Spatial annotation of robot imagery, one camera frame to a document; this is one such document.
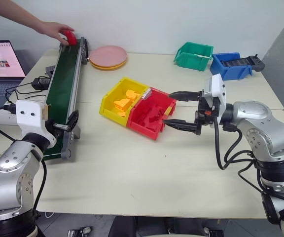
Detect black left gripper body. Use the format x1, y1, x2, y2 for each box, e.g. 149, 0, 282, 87
45, 119, 70, 142

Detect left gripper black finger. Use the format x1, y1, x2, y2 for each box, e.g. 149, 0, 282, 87
67, 110, 80, 132

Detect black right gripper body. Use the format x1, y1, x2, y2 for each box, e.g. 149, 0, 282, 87
195, 90, 219, 136

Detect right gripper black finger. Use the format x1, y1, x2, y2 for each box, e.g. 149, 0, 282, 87
169, 90, 202, 102
162, 118, 200, 135

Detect red plastic block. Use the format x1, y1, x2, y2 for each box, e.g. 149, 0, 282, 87
63, 29, 78, 46

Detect person's bare hand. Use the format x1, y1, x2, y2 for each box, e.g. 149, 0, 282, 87
37, 21, 75, 46

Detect red plastic pieces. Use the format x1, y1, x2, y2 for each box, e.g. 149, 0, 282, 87
144, 105, 167, 129

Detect red plastic bin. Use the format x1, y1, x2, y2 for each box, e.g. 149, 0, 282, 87
126, 86, 178, 141

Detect white bin label card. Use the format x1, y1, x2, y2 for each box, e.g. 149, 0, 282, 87
142, 88, 153, 101

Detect green plastic bin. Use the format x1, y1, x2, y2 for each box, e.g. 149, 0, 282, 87
173, 41, 214, 72

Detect yellow plastic bin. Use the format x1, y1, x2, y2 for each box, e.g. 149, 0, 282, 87
99, 77, 149, 126

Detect black power adapter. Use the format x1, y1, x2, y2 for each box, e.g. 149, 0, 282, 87
32, 77, 51, 91

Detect blue plastic bin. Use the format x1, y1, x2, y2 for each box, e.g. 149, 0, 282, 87
210, 52, 253, 81

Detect white power strip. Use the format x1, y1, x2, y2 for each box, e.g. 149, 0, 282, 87
0, 108, 20, 125

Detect yellow plate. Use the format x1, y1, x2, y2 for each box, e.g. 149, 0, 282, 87
90, 58, 128, 72

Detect pink plate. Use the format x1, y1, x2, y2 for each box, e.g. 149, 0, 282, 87
89, 45, 128, 67

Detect black handheld controller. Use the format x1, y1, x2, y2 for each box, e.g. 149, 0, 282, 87
220, 54, 266, 73

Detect dark caster foot under table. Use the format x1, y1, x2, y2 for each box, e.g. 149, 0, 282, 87
67, 226, 92, 237
166, 218, 224, 237

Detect dark rounded shape under table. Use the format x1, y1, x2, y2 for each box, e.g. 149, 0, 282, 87
107, 215, 139, 237

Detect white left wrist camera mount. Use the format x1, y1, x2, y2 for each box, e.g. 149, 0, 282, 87
15, 99, 57, 149

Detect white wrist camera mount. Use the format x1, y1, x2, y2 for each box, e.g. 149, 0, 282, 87
203, 73, 228, 124
15, 99, 57, 149

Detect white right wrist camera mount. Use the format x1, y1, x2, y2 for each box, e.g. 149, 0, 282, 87
203, 73, 228, 124

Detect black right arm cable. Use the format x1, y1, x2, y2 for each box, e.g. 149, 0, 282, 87
213, 118, 284, 206

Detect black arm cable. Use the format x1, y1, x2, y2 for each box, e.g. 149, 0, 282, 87
213, 118, 284, 206
0, 105, 47, 213

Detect green conveyor belt, silver frame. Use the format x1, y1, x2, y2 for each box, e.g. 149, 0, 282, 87
42, 37, 90, 162

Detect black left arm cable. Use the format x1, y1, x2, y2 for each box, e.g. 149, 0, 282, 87
0, 105, 47, 213

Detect black adapter cable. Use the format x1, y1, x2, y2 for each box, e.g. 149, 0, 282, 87
4, 83, 49, 105

